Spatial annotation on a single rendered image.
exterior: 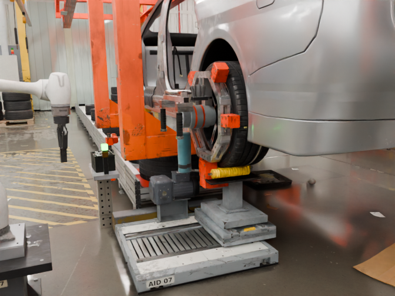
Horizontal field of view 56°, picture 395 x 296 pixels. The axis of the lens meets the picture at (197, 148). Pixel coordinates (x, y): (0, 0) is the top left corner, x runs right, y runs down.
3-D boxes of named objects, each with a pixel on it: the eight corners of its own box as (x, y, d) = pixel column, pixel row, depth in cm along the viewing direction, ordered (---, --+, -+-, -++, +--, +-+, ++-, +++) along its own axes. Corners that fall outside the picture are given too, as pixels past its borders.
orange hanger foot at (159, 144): (214, 152, 280) (213, 107, 274) (146, 159, 263) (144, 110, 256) (206, 148, 296) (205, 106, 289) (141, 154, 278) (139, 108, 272)
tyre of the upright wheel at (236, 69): (225, 66, 264) (228, 157, 272) (194, 67, 256) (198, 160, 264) (275, 54, 202) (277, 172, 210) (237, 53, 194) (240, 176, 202)
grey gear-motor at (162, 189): (212, 218, 266) (211, 171, 259) (155, 228, 251) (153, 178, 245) (203, 211, 282) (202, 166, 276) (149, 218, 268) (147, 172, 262)
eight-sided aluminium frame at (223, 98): (231, 167, 208) (231, 69, 198) (220, 168, 206) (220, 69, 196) (197, 151, 259) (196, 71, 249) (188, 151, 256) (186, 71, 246)
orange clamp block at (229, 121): (233, 125, 205) (240, 127, 196) (220, 127, 202) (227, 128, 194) (233, 113, 203) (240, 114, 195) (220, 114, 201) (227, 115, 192)
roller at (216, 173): (254, 174, 229) (254, 165, 228) (210, 180, 219) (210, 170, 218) (249, 172, 234) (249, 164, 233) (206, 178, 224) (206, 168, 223)
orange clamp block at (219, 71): (226, 83, 208) (230, 69, 202) (213, 83, 206) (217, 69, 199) (221, 75, 213) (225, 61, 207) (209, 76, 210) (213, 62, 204)
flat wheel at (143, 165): (231, 174, 313) (231, 147, 309) (166, 189, 274) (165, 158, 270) (186, 161, 365) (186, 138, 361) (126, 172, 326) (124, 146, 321)
